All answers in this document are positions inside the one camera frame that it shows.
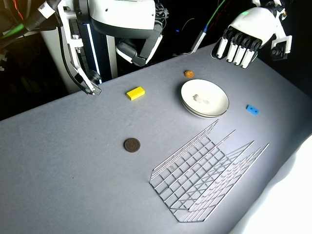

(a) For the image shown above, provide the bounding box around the silver wire dish rack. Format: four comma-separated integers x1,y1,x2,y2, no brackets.
149,119,270,223

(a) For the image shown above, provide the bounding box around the white ceramic plate grey print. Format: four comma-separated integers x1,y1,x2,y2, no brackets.
181,97,229,119
180,78,230,117

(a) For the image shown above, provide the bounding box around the blue block with holes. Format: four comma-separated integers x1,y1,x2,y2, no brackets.
245,104,260,117

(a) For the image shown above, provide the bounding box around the green cable with silver plug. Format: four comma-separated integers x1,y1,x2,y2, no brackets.
191,0,227,55

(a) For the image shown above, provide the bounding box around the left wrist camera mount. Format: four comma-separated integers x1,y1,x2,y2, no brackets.
271,34,293,61

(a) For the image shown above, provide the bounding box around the red twisted arm wire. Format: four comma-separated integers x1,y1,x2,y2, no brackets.
13,0,25,20

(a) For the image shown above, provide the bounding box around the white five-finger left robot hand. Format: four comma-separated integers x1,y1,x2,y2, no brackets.
211,6,286,69

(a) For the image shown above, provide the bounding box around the thick green arm cable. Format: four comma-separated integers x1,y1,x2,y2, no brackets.
0,22,26,40

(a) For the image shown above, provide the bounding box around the yellow rectangular block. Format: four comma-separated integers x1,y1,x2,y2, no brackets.
125,86,146,101

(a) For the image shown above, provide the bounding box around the dark brown round cookie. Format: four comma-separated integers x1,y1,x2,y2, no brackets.
123,137,141,153

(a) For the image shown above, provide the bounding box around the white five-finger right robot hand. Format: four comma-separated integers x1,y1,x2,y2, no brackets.
87,0,169,67

